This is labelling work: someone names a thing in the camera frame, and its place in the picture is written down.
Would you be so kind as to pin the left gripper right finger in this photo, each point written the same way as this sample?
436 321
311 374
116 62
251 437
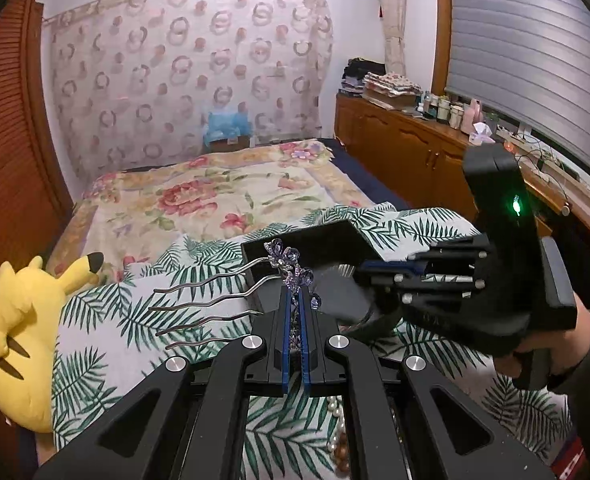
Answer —
309 344

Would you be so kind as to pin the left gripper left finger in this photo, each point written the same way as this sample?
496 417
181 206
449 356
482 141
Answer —
279 347

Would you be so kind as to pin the purple jewelled hair comb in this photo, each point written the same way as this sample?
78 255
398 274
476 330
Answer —
290 273

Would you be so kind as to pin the black jewelry box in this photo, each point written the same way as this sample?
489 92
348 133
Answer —
339 258

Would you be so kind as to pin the right hand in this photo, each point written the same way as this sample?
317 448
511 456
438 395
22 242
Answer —
567 347

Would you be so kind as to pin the wooden sideboard cabinet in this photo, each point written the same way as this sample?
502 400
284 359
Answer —
420 161

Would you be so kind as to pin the pink tissue box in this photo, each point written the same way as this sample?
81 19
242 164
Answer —
481 134

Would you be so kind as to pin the palm leaf print cloth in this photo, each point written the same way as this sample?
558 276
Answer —
109 340

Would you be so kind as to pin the floral bedspread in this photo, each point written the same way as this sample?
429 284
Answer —
133 217

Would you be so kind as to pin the bottles on sideboard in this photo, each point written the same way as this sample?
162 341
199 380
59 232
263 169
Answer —
455 114

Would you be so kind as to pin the blue bag on box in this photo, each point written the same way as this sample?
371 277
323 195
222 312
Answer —
226 132

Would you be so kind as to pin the stack of folded clothes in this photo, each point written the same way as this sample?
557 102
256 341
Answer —
370 81

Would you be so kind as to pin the yellow Pikachu plush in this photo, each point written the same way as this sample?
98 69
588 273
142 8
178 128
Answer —
30 304

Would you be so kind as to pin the grey window blind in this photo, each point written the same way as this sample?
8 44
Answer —
529 59

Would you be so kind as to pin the wooden louvered wardrobe door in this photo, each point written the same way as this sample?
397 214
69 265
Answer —
35 204

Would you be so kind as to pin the circle pattern curtain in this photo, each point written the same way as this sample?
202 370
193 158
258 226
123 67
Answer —
134 80

